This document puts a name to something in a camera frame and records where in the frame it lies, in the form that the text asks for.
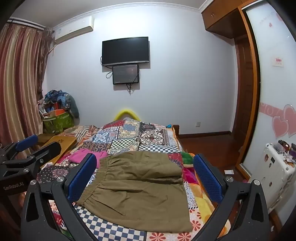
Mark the wooden room door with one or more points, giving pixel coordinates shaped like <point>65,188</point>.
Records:
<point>244,92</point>

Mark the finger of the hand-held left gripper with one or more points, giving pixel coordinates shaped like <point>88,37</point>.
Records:
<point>27,141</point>
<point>49,148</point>

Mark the yellow curved cushion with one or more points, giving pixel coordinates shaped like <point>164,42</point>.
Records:
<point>127,112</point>

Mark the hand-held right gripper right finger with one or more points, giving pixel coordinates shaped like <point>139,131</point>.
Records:
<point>208,179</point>

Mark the wooden bed footboard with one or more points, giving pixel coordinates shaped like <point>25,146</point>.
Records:
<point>176,131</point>

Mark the striped red curtain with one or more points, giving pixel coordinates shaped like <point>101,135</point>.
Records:
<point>18,81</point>

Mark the pile of clothes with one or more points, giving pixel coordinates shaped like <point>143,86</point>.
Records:
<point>60,99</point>

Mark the green patterned bag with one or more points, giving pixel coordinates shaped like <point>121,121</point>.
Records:
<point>57,124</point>

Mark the red and white door sticker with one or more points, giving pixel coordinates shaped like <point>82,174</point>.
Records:
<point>278,61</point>

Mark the wooden overhead cabinet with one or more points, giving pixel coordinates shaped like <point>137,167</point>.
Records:
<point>219,16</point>

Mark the pink slipper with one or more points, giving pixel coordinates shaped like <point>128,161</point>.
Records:
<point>245,180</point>

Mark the olive brown pants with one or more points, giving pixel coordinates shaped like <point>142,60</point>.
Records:
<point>138,192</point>

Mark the small black wall monitor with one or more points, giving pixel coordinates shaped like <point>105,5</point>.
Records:
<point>124,74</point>

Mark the patchwork printed blanket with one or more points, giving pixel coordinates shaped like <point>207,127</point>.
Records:
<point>150,136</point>

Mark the pink cloth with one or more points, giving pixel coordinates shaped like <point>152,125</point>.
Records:
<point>85,155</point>

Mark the colourful fleece blanket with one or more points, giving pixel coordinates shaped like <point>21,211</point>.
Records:
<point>188,162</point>

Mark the black wall television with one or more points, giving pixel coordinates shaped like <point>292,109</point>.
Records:
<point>124,51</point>

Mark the white wall socket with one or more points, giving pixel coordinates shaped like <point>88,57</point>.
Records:
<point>197,124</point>

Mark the wooden lap table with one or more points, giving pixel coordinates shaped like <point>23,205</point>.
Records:
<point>63,141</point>

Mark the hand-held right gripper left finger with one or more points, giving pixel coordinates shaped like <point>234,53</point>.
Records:
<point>83,177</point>

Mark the white air conditioner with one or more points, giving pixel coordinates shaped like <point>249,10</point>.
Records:
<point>74,29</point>

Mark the white paper slip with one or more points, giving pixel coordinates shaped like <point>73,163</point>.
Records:
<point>229,172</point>

